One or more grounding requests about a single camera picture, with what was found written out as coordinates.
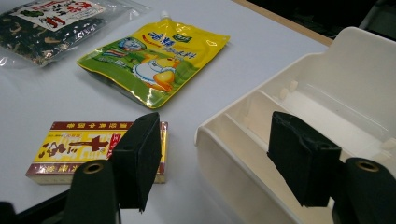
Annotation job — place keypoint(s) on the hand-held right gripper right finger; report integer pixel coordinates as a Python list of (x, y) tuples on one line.
[(302, 158)]

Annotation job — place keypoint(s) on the yellow and red box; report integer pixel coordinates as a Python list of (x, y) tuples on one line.
[(62, 149)]

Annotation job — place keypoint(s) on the yellow spout pouch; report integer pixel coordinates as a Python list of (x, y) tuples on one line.
[(149, 62)]

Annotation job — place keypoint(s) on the clear bag of dried food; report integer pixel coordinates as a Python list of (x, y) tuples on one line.
[(31, 40)]

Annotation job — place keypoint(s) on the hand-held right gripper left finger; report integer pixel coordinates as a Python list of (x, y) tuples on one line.
[(137, 161)]

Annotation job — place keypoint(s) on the white plastic storage box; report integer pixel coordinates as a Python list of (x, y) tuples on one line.
[(342, 77)]

